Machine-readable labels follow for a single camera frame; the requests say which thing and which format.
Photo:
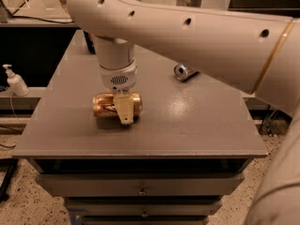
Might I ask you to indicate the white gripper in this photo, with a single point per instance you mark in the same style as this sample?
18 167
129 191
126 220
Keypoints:
119 79

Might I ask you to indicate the orange LaCroix can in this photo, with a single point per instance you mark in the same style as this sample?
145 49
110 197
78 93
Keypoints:
103 105

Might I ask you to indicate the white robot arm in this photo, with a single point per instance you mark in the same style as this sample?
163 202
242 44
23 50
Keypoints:
257 54

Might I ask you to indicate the silver blue can lying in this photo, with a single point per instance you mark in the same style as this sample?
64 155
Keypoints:
183 73

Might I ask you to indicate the blue Pepsi can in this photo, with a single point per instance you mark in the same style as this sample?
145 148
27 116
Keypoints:
89 42

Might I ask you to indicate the grey drawer cabinet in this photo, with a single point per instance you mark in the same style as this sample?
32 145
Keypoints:
198 126

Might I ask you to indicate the top grey drawer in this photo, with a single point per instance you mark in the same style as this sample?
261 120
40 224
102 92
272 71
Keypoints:
134 185

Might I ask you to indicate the grey drawer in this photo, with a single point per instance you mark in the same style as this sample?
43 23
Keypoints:
126 220
143 206
134 185

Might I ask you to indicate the white pump bottle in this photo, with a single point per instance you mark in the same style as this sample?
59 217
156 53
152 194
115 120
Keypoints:
16 82

